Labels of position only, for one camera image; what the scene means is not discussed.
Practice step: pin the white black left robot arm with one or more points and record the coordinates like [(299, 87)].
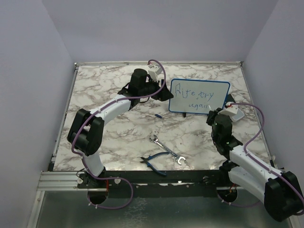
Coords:
[(86, 132)]

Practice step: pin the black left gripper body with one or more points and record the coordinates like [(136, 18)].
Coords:
[(152, 87)]

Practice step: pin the silver combination wrench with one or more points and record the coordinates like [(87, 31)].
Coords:
[(178, 158)]

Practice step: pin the blue framed whiteboard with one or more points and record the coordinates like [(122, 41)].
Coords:
[(193, 96)]

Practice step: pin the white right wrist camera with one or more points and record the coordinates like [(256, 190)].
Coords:
[(231, 109)]

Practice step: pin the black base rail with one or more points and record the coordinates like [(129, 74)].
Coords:
[(148, 184)]

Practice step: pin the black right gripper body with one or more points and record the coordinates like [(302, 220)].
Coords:
[(211, 120)]

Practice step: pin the white plastic box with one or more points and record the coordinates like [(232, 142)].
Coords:
[(238, 116)]

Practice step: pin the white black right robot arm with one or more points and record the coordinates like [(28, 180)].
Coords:
[(279, 191)]

